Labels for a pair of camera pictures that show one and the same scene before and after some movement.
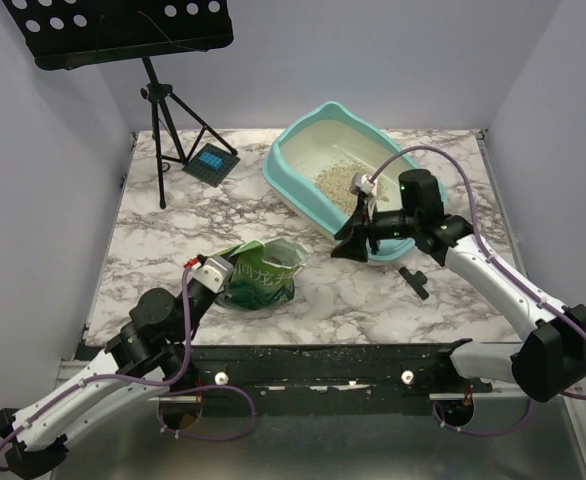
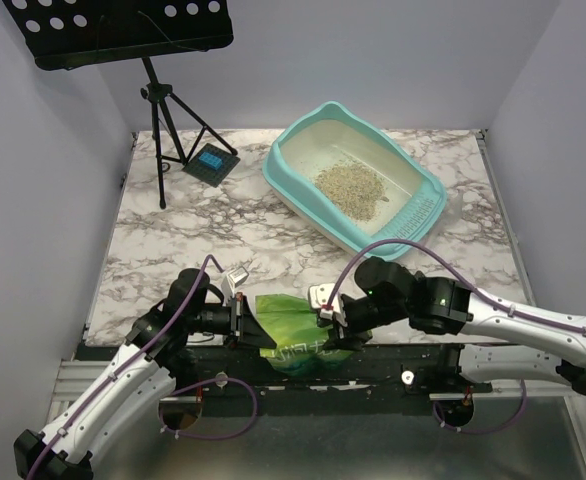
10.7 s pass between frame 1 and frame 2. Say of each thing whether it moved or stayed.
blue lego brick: stayed
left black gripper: moved
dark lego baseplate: stayed
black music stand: stayed
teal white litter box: stayed
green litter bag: moved
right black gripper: moved
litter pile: stayed
